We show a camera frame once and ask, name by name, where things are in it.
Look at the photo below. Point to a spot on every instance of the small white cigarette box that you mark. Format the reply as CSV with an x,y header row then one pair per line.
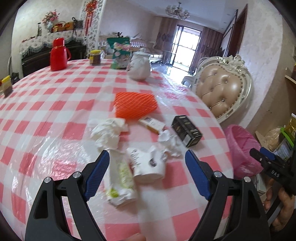
x,y
152,124

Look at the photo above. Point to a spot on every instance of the yellow lid glass jar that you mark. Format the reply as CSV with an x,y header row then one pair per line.
x,y
95,57

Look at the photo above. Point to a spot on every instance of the green snack bag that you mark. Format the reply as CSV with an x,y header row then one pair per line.
x,y
121,52

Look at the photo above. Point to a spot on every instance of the black piano with lace cover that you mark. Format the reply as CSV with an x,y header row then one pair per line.
x,y
35,53

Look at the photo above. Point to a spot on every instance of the right hand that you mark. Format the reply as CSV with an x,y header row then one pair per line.
x,y
287,208

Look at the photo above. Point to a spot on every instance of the wicker basket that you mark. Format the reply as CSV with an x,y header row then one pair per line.
x,y
59,27

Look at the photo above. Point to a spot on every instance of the pink flower vase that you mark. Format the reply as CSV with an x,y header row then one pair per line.
x,y
49,19

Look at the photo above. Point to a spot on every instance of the red checked tablecloth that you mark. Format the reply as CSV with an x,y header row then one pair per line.
x,y
45,132

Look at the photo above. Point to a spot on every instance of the white tissue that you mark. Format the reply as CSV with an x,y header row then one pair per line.
x,y
106,132

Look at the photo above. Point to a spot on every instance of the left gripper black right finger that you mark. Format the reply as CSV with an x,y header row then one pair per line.
x,y
234,210

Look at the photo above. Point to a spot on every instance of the red Chinese knot decoration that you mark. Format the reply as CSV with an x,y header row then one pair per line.
x,y
89,9

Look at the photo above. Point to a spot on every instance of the black carton box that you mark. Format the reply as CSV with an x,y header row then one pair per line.
x,y
188,133

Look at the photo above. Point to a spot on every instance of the ceiling chandelier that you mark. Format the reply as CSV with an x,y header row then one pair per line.
x,y
177,12

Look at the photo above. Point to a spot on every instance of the red thermos jug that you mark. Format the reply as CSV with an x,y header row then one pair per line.
x,y
59,55

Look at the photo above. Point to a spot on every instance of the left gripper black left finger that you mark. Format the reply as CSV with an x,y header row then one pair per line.
x,y
47,219

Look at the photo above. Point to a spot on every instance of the small yellow lid jar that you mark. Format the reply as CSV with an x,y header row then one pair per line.
x,y
7,86

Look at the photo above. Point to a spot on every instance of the white paper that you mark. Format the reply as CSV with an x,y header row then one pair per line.
x,y
169,143

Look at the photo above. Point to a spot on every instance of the beige tufted ornate chair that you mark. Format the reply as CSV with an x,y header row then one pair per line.
x,y
224,85

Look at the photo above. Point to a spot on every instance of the white ceramic teapot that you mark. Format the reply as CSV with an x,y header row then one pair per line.
x,y
139,67

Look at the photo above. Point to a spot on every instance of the green white wrapper packet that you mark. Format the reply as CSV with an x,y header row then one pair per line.
x,y
118,180

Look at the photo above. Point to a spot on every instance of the cream ornate sofa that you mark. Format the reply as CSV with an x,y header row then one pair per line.
x,y
138,44

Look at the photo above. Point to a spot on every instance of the crushed white paper cup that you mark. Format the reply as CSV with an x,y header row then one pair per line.
x,y
147,167

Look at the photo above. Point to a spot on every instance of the pink lined trash bin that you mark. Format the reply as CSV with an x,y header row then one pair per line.
x,y
240,142

